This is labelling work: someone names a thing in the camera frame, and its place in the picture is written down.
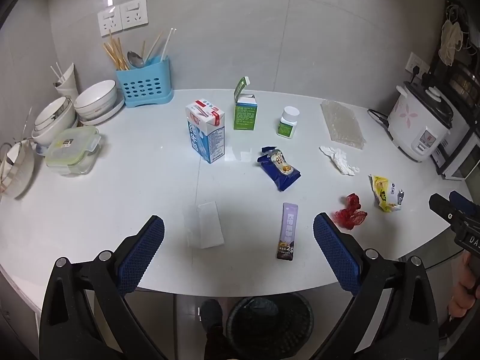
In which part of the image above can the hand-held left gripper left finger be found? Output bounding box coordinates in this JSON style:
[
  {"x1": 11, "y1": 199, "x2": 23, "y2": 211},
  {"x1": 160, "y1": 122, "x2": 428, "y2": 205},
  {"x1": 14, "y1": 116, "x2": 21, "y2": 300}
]
[{"x1": 39, "y1": 215, "x2": 169, "y2": 360}]

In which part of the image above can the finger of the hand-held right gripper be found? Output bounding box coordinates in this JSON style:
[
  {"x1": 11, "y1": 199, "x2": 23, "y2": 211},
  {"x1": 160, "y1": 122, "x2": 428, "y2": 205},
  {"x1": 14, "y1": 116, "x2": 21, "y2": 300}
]
[
  {"x1": 429, "y1": 193, "x2": 466, "y2": 230},
  {"x1": 449, "y1": 190, "x2": 480, "y2": 216}
]

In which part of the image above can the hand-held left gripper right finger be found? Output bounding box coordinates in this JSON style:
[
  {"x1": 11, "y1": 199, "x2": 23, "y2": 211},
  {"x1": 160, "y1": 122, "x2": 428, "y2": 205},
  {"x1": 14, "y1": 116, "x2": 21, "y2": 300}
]
[{"x1": 311, "y1": 213, "x2": 439, "y2": 360}]

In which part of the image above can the red plastic wrapper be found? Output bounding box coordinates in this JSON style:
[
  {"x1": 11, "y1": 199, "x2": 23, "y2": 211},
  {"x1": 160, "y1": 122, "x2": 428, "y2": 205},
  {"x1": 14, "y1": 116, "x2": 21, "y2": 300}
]
[{"x1": 333, "y1": 193, "x2": 368, "y2": 231}]

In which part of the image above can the purple coffee sachet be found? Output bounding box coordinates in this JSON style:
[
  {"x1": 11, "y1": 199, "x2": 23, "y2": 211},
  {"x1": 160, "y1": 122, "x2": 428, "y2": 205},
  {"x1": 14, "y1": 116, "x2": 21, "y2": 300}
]
[{"x1": 277, "y1": 202, "x2": 299, "y2": 261}]

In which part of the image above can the yellow snack wrapper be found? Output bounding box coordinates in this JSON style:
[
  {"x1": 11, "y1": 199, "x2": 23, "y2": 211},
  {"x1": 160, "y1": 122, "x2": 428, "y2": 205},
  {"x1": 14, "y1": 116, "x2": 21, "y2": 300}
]
[{"x1": 368, "y1": 174, "x2": 406, "y2": 212}]

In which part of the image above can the white paper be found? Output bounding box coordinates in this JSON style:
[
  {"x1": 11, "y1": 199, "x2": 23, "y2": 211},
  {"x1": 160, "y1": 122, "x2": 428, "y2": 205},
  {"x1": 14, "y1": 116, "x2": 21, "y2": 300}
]
[{"x1": 183, "y1": 200, "x2": 226, "y2": 249}]

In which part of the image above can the black mesh trash basket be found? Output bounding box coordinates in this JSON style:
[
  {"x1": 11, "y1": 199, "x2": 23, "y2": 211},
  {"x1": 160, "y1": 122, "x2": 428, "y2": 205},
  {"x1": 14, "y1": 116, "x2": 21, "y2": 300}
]
[{"x1": 225, "y1": 292, "x2": 314, "y2": 360}]

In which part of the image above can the white tissue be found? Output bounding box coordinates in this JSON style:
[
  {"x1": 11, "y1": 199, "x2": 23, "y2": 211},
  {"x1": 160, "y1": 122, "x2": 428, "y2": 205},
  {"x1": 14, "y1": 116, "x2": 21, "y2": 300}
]
[{"x1": 319, "y1": 145, "x2": 360, "y2": 176}]

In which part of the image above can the blue snack packet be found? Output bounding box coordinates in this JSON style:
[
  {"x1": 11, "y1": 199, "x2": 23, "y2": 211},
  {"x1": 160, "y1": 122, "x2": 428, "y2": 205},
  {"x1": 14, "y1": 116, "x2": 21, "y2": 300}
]
[{"x1": 257, "y1": 145, "x2": 302, "y2": 192}]

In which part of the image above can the bubble wrap sheet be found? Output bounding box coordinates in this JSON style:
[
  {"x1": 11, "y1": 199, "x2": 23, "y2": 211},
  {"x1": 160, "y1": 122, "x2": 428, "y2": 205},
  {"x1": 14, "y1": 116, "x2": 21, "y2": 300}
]
[{"x1": 320, "y1": 99, "x2": 366, "y2": 151}]

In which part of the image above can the blue white milk carton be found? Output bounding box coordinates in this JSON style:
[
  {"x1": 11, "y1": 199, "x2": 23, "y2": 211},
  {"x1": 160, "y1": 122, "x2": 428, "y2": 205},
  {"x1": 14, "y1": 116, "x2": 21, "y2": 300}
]
[{"x1": 185, "y1": 99, "x2": 226, "y2": 164}]

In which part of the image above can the white pill bottle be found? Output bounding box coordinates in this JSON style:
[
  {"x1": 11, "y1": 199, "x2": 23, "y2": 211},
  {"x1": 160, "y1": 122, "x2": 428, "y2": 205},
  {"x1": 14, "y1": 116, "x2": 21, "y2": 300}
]
[{"x1": 277, "y1": 106, "x2": 300, "y2": 139}]

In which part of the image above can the green medicine box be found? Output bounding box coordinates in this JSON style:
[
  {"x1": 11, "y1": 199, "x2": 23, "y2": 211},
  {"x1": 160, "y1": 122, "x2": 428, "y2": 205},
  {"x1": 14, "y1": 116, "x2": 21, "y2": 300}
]
[{"x1": 233, "y1": 77, "x2": 259, "y2": 131}]

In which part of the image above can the person's right hand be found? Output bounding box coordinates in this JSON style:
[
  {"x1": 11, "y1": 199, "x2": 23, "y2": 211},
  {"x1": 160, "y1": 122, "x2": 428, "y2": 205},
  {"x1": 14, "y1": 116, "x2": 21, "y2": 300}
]
[{"x1": 450, "y1": 249, "x2": 480, "y2": 319}]

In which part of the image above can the white toaster oven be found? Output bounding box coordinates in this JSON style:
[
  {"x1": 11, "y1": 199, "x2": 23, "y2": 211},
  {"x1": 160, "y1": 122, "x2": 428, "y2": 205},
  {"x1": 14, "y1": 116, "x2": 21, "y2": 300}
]
[{"x1": 431, "y1": 114, "x2": 480, "y2": 181}]

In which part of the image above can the grey shoe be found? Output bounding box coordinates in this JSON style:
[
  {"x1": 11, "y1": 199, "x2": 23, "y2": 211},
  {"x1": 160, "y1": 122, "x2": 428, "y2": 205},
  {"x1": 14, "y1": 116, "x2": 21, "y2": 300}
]
[{"x1": 199, "y1": 299, "x2": 224, "y2": 331}]

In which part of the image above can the white floral rice cooker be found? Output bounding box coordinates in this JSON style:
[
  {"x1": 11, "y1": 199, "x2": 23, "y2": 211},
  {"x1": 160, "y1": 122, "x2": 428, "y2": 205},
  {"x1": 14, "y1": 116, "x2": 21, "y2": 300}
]
[{"x1": 387, "y1": 80, "x2": 454, "y2": 163}]

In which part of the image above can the dark metal appliance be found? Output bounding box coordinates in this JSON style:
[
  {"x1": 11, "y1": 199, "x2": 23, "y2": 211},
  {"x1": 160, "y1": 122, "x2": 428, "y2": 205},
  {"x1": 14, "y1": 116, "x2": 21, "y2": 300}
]
[{"x1": 442, "y1": 62, "x2": 480, "y2": 121}]

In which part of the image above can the glass container green lid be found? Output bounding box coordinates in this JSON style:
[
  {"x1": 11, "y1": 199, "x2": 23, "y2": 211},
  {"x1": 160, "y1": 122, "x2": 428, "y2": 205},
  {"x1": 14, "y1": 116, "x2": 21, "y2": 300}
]
[{"x1": 45, "y1": 125, "x2": 103, "y2": 176}]

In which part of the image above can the white plate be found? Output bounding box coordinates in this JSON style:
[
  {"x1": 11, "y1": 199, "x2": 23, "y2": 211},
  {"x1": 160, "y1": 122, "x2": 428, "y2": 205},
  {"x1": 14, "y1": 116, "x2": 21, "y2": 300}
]
[{"x1": 79, "y1": 97, "x2": 125, "y2": 126}]

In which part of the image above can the patterned white bowl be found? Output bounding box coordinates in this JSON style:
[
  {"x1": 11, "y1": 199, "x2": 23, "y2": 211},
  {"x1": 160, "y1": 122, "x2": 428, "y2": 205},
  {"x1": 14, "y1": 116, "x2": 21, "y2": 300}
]
[{"x1": 0, "y1": 142, "x2": 36, "y2": 199}]

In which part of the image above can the beige hanging cloth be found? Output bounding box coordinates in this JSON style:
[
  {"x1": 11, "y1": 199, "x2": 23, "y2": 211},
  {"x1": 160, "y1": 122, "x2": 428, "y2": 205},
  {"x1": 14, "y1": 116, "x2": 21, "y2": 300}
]
[{"x1": 440, "y1": 19, "x2": 464, "y2": 66}]

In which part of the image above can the dark rimmed white bowl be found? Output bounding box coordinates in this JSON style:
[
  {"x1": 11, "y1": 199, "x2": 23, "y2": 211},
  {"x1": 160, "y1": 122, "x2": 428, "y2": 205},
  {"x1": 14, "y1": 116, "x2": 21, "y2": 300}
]
[{"x1": 74, "y1": 80, "x2": 118, "y2": 121}]

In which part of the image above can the large white bowl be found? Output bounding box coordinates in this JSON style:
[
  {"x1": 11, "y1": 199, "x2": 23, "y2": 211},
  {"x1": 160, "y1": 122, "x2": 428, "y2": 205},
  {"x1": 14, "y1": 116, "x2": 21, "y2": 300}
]
[{"x1": 34, "y1": 97, "x2": 74, "y2": 133}]

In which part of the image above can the blue utensil holder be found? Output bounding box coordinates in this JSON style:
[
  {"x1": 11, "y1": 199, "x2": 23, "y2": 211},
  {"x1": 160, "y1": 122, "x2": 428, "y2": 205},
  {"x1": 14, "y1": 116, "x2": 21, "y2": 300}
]
[{"x1": 115, "y1": 55, "x2": 174, "y2": 108}]

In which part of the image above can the white cup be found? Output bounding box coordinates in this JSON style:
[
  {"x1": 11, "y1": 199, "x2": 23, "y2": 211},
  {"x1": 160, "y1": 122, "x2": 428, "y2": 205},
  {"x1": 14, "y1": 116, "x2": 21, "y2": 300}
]
[{"x1": 54, "y1": 64, "x2": 79, "y2": 100}]

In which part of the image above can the bundle of wooden chopsticks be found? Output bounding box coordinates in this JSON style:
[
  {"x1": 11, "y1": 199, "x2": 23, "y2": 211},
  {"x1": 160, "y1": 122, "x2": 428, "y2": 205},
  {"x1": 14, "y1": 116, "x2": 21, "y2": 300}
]
[{"x1": 103, "y1": 32, "x2": 130, "y2": 71}]

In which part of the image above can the beige chopstick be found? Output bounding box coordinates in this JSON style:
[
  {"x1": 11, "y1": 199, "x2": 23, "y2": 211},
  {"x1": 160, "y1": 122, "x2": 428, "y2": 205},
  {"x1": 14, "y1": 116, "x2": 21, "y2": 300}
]
[{"x1": 144, "y1": 32, "x2": 164, "y2": 64}]

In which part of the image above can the white chopstick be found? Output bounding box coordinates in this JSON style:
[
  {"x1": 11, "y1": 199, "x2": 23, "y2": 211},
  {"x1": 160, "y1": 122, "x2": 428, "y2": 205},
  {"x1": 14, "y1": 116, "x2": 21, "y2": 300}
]
[
  {"x1": 164, "y1": 28, "x2": 177, "y2": 62},
  {"x1": 161, "y1": 29, "x2": 174, "y2": 61}
]

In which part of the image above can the black power cable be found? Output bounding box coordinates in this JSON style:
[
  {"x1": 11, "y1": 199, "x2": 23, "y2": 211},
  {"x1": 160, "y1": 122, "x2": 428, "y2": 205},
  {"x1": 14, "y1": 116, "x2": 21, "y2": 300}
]
[{"x1": 367, "y1": 109, "x2": 404, "y2": 147}]

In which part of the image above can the white wall socket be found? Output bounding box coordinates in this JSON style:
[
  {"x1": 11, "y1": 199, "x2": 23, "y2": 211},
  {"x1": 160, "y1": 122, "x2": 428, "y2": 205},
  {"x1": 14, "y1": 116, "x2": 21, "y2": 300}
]
[
  {"x1": 405, "y1": 52, "x2": 431, "y2": 81},
  {"x1": 98, "y1": 7, "x2": 122, "y2": 37},
  {"x1": 120, "y1": 0, "x2": 148, "y2": 31}
]

